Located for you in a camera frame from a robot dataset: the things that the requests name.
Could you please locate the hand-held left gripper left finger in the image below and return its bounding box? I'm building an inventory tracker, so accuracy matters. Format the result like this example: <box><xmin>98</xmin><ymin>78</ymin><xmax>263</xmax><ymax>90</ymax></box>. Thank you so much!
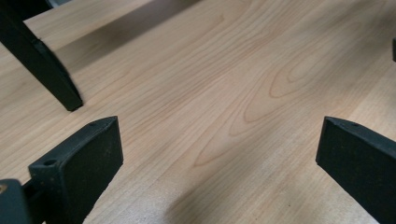
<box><xmin>28</xmin><ymin>116</ymin><xmax>124</xmax><ymax>224</ymax></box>

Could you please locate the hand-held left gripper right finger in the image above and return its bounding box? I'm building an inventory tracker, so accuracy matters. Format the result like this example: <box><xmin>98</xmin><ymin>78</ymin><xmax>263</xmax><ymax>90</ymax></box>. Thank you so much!
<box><xmin>315</xmin><ymin>116</ymin><xmax>396</xmax><ymax>224</ymax></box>

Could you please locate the black stand leg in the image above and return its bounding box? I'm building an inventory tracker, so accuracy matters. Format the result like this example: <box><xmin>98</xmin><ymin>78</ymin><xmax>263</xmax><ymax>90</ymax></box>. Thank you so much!
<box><xmin>0</xmin><ymin>0</ymin><xmax>84</xmax><ymax>112</ymax></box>

